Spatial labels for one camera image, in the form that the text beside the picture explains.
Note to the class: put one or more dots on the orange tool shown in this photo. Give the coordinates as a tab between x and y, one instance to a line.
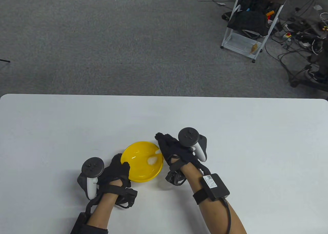
270	13

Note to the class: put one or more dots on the black bag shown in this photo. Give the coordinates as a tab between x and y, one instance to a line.
247	22

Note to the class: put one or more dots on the black tripod foot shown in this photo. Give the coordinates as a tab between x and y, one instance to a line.
4	61

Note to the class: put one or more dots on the black white left hand controller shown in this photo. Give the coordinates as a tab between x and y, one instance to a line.
92	167

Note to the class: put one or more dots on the person's left hand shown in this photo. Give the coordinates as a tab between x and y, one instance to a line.
115	171

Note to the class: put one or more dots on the person's left forearm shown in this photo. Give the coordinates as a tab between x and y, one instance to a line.
102	208

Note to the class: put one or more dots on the black white right hand controller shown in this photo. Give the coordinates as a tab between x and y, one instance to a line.
188	136

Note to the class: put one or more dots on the person's right hand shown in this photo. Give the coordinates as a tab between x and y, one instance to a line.
171	148

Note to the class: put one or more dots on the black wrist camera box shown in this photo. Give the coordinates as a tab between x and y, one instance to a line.
79	226
215	186

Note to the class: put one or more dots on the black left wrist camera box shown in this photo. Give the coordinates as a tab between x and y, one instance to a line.
79	226

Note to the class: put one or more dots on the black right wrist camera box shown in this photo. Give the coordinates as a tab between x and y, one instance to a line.
215	186

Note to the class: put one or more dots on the white foam blob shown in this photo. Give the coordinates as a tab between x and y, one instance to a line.
152	160

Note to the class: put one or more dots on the brown small object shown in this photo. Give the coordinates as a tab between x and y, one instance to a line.
254	48

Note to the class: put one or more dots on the person's right forearm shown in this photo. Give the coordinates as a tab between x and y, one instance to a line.
212	216

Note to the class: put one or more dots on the black white hand controller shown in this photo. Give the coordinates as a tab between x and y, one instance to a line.
92	167
188	136

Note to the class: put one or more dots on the yellow bowl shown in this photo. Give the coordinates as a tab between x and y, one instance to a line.
139	170

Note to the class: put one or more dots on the white paper tag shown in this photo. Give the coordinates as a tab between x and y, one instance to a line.
318	7

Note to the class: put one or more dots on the black chair base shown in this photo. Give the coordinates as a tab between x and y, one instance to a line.
317	75

